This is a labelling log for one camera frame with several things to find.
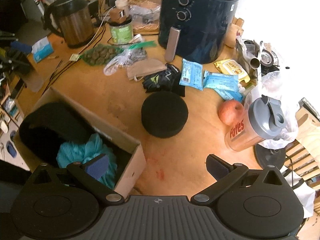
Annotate teal mesh bath loofah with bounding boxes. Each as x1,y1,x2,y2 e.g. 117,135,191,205
56,133,117,189

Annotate black round foam cushion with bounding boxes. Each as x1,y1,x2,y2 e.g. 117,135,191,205
141,91,189,139

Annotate beige burlap pouch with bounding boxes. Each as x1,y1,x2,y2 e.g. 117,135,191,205
126,59,167,80

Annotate blue tissue box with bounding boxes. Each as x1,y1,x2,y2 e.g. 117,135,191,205
31,37,54,63

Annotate brown cardboard box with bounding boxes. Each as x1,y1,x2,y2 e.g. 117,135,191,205
14,88,146,197

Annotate black round stand base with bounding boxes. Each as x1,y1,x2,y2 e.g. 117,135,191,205
253,144,286,169

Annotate brown electric kettle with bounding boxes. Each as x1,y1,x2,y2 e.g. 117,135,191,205
44,0,94,48

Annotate red apple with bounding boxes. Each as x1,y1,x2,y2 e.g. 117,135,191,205
217,99,244,126

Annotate clear shaker bottle grey lid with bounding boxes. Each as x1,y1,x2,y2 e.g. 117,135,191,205
225,95,286,152

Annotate green net bag of nuts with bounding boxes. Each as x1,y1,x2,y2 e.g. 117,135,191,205
80,44,123,66

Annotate green labelled jar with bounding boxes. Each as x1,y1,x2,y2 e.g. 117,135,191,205
108,16,133,44

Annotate small brown wooden box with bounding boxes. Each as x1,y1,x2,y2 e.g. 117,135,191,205
109,8,127,24

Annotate blue wet wipes pack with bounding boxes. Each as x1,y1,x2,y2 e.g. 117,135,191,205
179,59,203,90

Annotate yellow wipes pack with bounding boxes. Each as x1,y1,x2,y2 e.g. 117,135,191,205
214,59,250,83

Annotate black sports gloves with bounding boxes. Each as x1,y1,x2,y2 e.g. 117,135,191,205
142,63,185,97

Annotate beige lidded jar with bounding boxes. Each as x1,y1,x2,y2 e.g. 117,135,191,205
115,0,129,17

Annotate silver metal tube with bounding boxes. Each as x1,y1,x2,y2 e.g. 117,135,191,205
248,55,260,69

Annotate clear plastic bag dark items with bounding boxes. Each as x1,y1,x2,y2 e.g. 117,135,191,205
103,48,148,76

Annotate dark blue air fryer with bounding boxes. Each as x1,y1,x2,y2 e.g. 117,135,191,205
158,0,239,64

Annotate white charging cable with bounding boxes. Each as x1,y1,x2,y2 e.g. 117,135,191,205
75,7,113,58

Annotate black power cable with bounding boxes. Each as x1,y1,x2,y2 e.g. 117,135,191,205
41,22,107,95

